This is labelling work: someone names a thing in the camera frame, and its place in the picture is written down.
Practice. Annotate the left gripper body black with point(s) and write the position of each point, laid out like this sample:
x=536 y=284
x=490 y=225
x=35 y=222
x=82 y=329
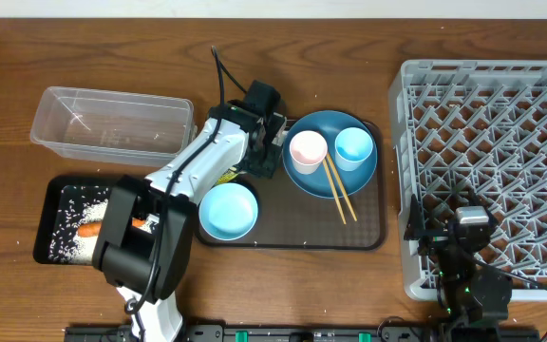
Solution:
x=263 y=163

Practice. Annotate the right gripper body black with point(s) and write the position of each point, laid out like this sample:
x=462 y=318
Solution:
x=434 y=237

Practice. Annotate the pink cup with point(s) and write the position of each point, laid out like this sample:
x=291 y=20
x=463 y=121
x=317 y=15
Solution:
x=308 y=149

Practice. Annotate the yellow snack wrapper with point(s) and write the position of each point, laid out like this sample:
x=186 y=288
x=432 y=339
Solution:
x=226 y=177

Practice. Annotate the light blue bowl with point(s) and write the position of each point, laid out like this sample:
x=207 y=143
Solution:
x=228 y=211

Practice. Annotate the orange carrot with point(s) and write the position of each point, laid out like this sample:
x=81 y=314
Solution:
x=92 y=229

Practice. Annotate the white rice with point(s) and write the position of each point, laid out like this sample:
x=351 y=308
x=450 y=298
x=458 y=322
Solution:
x=79 y=204

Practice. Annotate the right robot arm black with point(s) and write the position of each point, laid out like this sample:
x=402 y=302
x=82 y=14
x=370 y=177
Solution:
x=476 y=298

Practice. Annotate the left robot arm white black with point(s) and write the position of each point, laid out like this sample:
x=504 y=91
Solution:
x=176 y=190

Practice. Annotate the grey dishwasher rack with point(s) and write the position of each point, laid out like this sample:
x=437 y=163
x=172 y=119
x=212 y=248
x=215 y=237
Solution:
x=462 y=127

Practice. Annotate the black waste tray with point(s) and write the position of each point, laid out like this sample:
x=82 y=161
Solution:
x=143 y=210

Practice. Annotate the dark blue plate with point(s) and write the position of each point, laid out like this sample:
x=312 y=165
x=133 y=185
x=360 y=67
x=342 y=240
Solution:
x=329 y=124

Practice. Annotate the wooden chopstick right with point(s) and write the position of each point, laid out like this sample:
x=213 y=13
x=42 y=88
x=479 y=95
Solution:
x=342 y=188

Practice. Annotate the wooden chopstick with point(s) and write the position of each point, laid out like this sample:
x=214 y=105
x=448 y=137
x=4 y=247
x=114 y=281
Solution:
x=342 y=188
x=327 y=166

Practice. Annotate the wooden chopstick left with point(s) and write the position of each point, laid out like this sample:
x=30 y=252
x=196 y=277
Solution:
x=327 y=166

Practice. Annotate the light blue cup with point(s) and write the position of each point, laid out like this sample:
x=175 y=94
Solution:
x=352 y=147

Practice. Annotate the brown serving tray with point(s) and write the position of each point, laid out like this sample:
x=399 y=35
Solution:
x=290 y=218

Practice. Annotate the clear plastic bin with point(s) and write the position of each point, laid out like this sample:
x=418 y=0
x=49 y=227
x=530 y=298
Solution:
x=111 y=126

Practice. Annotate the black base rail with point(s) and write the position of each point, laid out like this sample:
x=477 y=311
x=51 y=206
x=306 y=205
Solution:
x=206 y=333

